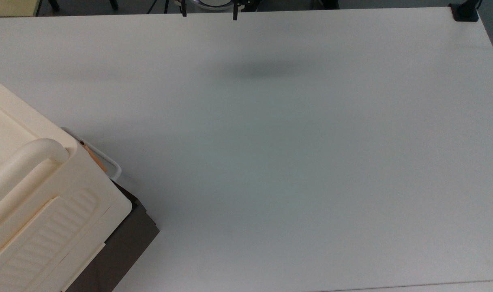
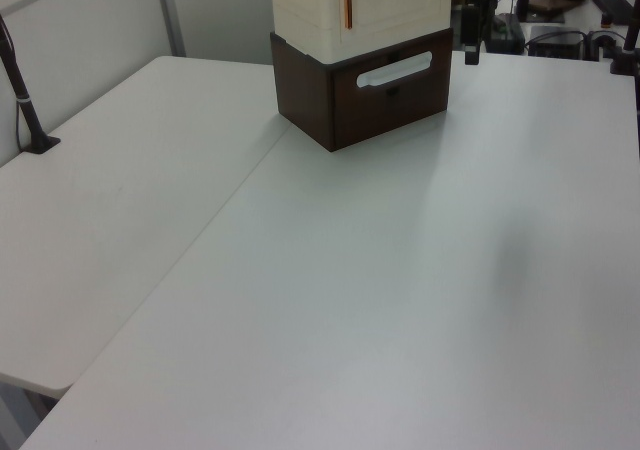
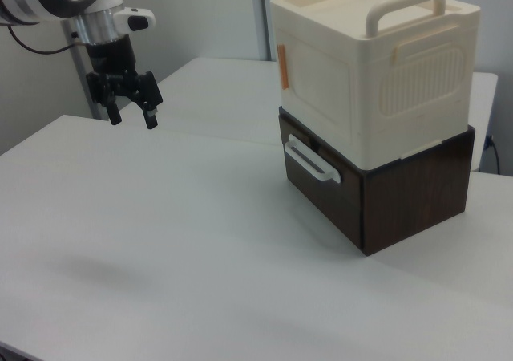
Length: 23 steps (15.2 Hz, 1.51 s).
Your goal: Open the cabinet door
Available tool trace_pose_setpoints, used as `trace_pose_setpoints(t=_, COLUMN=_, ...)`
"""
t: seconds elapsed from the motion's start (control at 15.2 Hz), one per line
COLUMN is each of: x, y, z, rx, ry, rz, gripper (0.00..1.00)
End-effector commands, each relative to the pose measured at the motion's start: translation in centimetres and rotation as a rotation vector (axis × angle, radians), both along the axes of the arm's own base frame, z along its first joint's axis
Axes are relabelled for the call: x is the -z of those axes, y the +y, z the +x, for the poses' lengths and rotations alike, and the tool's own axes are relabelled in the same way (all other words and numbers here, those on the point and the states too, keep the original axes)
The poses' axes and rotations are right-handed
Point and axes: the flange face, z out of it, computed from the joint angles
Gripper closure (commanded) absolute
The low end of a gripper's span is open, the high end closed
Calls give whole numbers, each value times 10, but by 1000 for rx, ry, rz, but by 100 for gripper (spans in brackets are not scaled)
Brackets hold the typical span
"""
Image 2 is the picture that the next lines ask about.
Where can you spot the cream plastic cabinet body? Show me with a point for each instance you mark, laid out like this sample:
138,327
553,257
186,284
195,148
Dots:
305,15

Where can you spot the black box with green light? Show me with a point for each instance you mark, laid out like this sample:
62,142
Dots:
510,32

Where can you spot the brown wooden stand base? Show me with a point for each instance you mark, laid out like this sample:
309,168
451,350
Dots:
557,2

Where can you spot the black keyboard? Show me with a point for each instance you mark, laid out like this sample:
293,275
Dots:
612,2

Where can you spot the dark brown drawer box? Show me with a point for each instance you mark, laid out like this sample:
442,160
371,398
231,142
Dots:
305,95

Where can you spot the black camera stand clamp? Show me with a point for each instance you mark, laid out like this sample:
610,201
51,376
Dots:
625,60

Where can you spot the grey partition post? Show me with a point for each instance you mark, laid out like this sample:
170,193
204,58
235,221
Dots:
170,15

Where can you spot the black camera stand pole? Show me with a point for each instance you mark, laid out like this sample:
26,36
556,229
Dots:
31,115

